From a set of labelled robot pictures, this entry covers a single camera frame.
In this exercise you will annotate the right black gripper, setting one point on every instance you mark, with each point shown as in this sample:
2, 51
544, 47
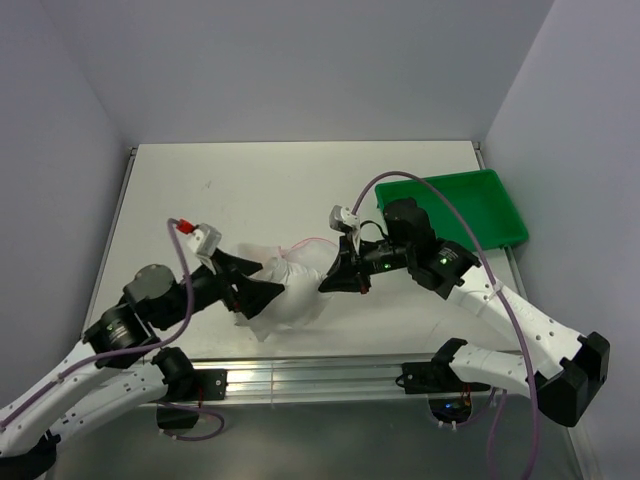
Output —
348, 271

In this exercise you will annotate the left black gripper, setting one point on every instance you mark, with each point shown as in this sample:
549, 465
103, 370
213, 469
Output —
229, 274

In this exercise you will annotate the white mesh laundry bag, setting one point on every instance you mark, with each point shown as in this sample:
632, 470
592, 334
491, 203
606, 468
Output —
300, 269

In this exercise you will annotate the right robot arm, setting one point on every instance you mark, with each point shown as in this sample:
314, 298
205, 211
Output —
559, 369

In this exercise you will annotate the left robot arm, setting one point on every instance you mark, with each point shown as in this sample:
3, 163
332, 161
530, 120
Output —
120, 363

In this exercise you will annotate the green plastic bin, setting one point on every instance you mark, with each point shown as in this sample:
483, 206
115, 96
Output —
479, 197

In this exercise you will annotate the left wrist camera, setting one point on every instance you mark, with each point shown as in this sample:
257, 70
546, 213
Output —
202, 240

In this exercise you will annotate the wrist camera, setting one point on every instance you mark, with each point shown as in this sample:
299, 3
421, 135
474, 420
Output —
347, 223
202, 240

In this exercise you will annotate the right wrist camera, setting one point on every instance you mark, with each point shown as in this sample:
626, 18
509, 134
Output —
347, 223

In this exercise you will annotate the aluminium frame rail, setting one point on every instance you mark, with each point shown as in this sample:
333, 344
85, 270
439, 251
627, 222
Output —
280, 193

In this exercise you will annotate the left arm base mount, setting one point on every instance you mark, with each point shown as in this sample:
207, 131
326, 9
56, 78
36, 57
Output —
178, 410

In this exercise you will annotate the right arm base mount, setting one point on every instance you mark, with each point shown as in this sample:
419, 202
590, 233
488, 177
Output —
428, 378

